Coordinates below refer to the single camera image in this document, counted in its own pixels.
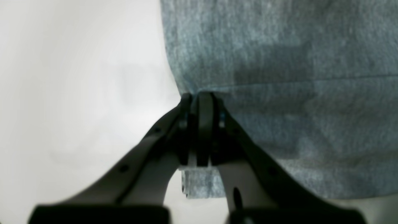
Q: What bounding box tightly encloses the grey T-shirt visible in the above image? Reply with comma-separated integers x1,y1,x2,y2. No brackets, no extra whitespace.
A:
160,0,398,199

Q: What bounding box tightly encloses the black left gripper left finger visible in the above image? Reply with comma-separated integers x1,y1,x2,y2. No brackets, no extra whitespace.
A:
29,93,192,224

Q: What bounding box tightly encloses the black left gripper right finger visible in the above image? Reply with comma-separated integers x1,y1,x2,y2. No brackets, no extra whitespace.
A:
197,92,365,224

